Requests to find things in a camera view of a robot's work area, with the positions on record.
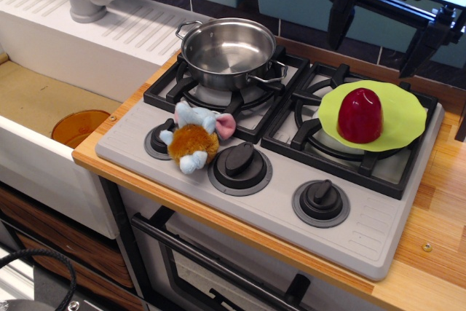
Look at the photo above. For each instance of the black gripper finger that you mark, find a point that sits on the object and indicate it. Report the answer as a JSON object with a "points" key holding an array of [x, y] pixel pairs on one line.
{"points": [[422, 47], [340, 19]]}

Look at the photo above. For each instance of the stuffed elephant toy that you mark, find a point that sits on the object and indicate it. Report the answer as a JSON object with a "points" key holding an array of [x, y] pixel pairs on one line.
{"points": [[196, 138]]}

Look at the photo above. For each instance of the lime green plate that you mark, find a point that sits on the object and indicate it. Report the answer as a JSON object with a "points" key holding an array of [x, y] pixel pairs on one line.
{"points": [[404, 116]]}

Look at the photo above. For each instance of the stainless steel pot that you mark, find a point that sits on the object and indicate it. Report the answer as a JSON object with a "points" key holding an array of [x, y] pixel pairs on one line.
{"points": [[230, 53]]}

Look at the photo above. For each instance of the black middle stove knob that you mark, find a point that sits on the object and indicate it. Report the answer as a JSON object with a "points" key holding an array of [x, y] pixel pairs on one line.
{"points": [[240, 170]]}

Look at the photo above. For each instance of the black stove knob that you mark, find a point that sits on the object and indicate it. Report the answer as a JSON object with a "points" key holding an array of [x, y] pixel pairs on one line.
{"points": [[321, 204], [240, 170], [154, 141]]}

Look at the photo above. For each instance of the black right stove knob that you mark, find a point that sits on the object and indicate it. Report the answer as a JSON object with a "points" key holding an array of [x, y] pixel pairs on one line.
{"points": [[321, 204]]}

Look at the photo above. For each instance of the grey toy stove top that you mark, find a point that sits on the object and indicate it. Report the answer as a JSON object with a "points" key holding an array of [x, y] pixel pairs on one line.
{"points": [[364, 243]]}

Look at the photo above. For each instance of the black left stove knob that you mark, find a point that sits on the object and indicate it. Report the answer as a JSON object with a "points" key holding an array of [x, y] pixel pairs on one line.
{"points": [[154, 141]]}

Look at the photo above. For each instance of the black right burner grate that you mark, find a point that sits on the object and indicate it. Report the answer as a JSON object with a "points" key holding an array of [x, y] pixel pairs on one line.
{"points": [[296, 133]]}

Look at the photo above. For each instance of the black burner grate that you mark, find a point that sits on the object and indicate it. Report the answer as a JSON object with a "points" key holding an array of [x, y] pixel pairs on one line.
{"points": [[253, 108], [296, 133]]}

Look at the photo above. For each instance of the black left burner grate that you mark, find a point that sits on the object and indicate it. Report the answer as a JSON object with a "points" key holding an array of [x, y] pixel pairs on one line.
{"points": [[253, 108]]}

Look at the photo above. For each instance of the white toy sink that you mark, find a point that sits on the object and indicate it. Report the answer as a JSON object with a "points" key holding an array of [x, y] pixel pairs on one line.
{"points": [[53, 66]]}

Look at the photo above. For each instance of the wooden drawer front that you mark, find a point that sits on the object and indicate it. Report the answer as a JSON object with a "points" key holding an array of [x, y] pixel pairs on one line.
{"points": [[101, 271]]}

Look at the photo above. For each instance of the oven door with handle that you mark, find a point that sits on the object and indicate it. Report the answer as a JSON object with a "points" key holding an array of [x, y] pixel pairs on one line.
{"points": [[155, 228]]}

